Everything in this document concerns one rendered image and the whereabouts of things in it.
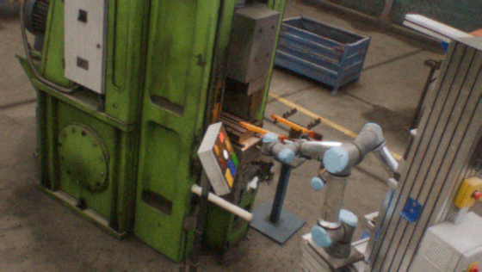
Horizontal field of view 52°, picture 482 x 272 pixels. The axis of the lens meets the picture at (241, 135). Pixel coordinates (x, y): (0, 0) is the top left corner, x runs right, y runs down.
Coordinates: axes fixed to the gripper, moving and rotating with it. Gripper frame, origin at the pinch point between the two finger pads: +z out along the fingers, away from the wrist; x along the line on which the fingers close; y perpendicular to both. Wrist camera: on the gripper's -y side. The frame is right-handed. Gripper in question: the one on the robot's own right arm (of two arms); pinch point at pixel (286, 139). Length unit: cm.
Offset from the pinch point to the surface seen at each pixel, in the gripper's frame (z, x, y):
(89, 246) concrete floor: 102, -73, 99
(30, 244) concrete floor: 133, -98, 97
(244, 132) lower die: 27.2, -6.5, 3.6
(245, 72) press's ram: 27, -17, -42
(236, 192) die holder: 23, -15, 45
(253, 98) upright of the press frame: 40.9, 24.1, -7.6
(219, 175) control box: 4, -70, -3
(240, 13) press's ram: 36, -16, -75
